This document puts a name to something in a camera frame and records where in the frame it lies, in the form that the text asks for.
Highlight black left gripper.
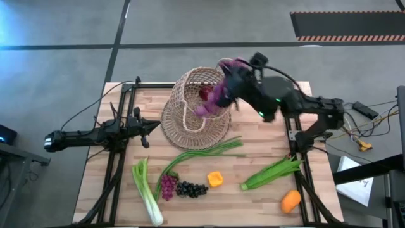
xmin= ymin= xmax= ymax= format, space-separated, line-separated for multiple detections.
xmin=125 ymin=106 xmax=161 ymax=149

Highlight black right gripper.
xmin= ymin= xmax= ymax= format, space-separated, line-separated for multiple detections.
xmin=216 ymin=62 xmax=264 ymax=109

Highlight green onion bunch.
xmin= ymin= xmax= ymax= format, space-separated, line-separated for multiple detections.
xmin=153 ymin=136 xmax=246 ymax=202

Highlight purple grape bunch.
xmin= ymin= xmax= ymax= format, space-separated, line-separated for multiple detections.
xmin=160 ymin=172 xmax=180 ymax=202

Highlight celery stalk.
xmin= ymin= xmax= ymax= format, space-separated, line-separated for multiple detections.
xmin=131 ymin=156 xmax=165 ymax=227

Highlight black grape bunch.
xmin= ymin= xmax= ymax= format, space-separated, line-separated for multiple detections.
xmin=175 ymin=180 xmax=209 ymax=200

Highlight yellow bell pepper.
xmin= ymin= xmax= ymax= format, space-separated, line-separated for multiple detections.
xmin=206 ymin=171 xmax=225 ymax=189

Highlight green husked corn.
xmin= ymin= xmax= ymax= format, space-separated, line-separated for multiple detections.
xmin=239 ymin=155 xmax=304 ymax=192

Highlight orange bell pepper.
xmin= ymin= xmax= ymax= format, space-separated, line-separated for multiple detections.
xmin=280 ymin=189 xmax=302 ymax=214

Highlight red round produce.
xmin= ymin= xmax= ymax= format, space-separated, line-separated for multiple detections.
xmin=198 ymin=85 xmax=214 ymax=101

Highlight woven wicker basket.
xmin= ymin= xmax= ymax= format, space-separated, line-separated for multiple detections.
xmin=170 ymin=58 xmax=235 ymax=134

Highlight black hazard-striped floor mat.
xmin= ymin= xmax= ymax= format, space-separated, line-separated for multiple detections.
xmin=289 ymin=11 xmax=405 ymax=42

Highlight grey side stand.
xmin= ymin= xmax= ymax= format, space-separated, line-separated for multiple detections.
xmin=0 ymin=142 xmax=51 ymax=222

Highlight black power adapter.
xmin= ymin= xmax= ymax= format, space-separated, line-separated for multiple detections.
xmin=352 ymin=101 xmax=380 ymax=121

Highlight black electronic box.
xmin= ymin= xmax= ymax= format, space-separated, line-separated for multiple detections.
xmin=0 ymin=123 xmax=18 ymax=146

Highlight yellow connector plug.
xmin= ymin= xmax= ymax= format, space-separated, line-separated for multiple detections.
xmin=356 ymin=139 xmax=374 ymax=153

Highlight white paper sheet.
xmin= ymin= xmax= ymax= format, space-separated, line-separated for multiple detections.
xmin=335 ymin=155 xmax=375 ymax=208

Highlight black beam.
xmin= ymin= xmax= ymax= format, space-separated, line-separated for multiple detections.
xmin=332 ymin=153 xmax=405 ymax=186

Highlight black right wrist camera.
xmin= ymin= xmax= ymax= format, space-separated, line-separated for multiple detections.
xmin=249 ymin=51 xmax=270 ymax=69

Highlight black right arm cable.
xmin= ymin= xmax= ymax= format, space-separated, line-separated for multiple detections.
xmin=243 ymin=59 xmax=305 ymax=93

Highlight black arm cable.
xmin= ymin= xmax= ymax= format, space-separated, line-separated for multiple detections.
xmin=59 ymin=80 xmax=137 ymax=132
xmin=243 ymin=59 xmax=305 ymax=93

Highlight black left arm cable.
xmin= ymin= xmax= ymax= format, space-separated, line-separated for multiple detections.
xmin=59 ymin=80 xmax=137 ymax=132

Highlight black aluminium frame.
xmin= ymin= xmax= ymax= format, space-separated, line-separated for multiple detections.
xmin=77 ymin=76 xmax=175 ymax=226
xmin=283 ymin=114 xmax=343 ymax=226

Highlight tangled wire bundle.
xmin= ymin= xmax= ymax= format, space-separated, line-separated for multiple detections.
xmin=343 ymin=100 xmax=400 ymax=141

